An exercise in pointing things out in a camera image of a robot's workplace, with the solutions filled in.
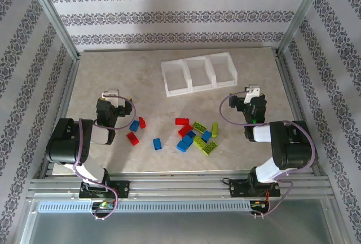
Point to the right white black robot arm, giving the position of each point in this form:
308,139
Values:
293,145

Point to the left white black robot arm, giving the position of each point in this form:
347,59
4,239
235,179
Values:
69,142

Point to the small red slope lego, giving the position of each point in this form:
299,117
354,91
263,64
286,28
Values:
142,122

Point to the dark blue lego brick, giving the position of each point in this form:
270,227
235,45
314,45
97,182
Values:
191,134

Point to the small electronics board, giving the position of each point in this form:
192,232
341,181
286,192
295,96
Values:
103,205
258,205

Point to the grey metal sheet panel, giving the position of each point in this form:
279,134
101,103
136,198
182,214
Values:
180,227

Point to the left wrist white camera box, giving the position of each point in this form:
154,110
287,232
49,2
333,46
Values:
111,95

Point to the aluminium side rail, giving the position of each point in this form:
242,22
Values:
63,106
294,106

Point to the thin aluminium table edge rail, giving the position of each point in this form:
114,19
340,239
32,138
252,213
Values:
169,49

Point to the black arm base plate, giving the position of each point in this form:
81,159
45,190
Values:
122,189
237,189

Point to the wide aluminium base rail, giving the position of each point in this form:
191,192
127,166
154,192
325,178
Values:
180,187

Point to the aluminium frame post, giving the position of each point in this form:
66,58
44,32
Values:
300,15
55,15

